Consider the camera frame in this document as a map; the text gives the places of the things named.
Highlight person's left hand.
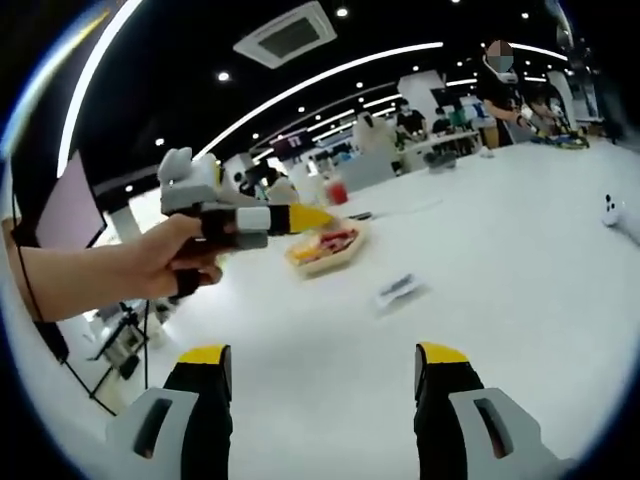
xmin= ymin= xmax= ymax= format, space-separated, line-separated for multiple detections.
xmin=134 ymin=213 xmax=225 ymax=304

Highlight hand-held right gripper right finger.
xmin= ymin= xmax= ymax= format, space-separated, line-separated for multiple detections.
xmin=413 ymin=341 xmax=569 ymax=480

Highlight ceiling air conditioner vent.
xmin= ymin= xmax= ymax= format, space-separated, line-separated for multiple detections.
xmin=232 ymin=0 xmax=338 ymax=70

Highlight clear grey food packet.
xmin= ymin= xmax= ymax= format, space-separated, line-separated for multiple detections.
xmin=374 ymin=273 xmax=429 ymax=317

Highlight white smartphone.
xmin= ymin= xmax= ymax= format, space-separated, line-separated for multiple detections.
xmin=599 ymin=193 xmax=630 ymax=229

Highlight long red food packet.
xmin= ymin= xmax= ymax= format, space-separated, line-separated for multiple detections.
xmin=319 ymin=230 xmax=359 ymax=254

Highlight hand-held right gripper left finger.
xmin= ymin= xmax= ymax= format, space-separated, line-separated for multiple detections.
xmin=103 ymin=342 xmax=234 ymax=480

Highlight large pink screen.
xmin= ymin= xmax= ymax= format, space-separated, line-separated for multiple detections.
xmin=12 ymin=149 xmax=109 ymax=250

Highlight beige hexagonal container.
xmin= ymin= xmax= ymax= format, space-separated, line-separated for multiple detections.
xmin=284 ymin=222 xmax=371 ymax=277

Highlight white desk partition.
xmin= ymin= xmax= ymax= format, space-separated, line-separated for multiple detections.
xmin=344 ymin=152 xmax=399 ymax=194

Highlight round ceiling spotlights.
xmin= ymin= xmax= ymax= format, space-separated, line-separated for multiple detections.
xmin=124 ymin=4 xmax=531 ymax=194

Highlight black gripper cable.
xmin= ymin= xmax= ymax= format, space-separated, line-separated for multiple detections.
xmin=142 ymin=298 xmax=150 ymax=391

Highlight red drink cup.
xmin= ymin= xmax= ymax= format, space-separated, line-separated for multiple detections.
xmin=324 ymin=178 xmax=350 ymax=205

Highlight ceiling light strip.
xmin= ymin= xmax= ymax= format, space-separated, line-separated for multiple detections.
xmin=192 ymin=42 xmax=445 ymax=161
xmin=55 ymin=0 xmax=144 ymax=179

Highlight yellow cloth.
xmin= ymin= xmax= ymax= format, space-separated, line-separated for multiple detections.
xmin=532 ymin=130 xmax=591 ymax=151

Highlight dark grey bowl-like object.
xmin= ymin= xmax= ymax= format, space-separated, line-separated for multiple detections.
xmin=423 ymin=151 xmax=459 ymax=174

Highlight black tripod stand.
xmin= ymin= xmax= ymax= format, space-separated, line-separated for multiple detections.
xmin=64 ymin=299 xmax=149 ymax=416

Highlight dark wall display screen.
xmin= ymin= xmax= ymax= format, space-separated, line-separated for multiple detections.
xmin=269 ymin=130 xmax=311 ymax=161

